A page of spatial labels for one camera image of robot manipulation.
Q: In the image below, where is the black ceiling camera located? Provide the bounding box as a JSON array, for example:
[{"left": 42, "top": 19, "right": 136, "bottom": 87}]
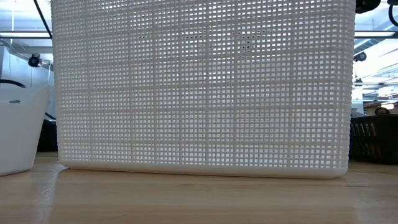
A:
[
  {"left": 27, "top": 53, "right": 42, "bottom": 68},
  {"left": 353, "top": 51, "right": 368, "bottom": 63}
]

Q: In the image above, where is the white perforated plastic basket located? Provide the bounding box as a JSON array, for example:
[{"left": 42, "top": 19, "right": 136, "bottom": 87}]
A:
[{"left": 51, "top": 0, "right": 356, "bottom": 180}]

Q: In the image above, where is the black first aid kit pouch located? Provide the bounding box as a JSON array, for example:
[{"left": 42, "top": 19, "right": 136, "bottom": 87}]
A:
[{"left": 37, "top": 119, "right": 58, "bottom": 152}]

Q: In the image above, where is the small black plastic basket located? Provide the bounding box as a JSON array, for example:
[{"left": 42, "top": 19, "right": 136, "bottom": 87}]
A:
[{"left": 349, "top": 114, "right": 398, "bottom": 165}]

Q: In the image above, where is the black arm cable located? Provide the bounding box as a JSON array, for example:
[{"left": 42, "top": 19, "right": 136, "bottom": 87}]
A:
[{"left": 0, "top": 78, "right": 27, "bottom": 89}]

